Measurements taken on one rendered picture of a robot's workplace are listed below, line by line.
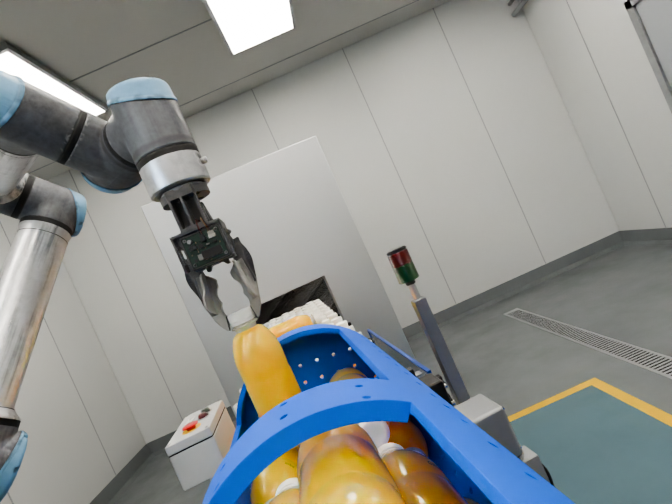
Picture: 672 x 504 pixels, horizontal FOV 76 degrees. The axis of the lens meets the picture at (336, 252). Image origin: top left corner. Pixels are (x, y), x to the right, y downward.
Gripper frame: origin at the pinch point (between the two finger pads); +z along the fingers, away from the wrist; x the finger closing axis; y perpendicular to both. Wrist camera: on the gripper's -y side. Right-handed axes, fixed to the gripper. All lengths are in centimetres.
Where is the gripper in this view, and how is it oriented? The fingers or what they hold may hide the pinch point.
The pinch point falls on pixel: (241, 315)
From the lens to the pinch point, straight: 67.9
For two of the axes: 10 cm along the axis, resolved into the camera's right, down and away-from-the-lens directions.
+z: 4.1, 9.1, 0.1
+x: 9.1, -4.1, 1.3
